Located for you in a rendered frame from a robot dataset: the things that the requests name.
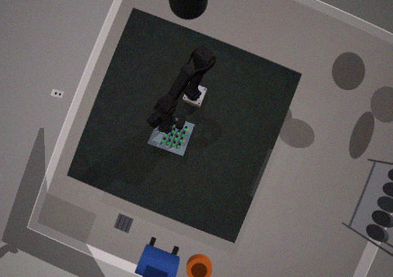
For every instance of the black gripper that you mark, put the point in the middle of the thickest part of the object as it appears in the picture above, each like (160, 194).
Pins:
(178, 124)

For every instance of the grey switch panel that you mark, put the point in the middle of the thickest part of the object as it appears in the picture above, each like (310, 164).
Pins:
(175, 142)

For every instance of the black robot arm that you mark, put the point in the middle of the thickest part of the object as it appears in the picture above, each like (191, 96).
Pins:
(203, 59)

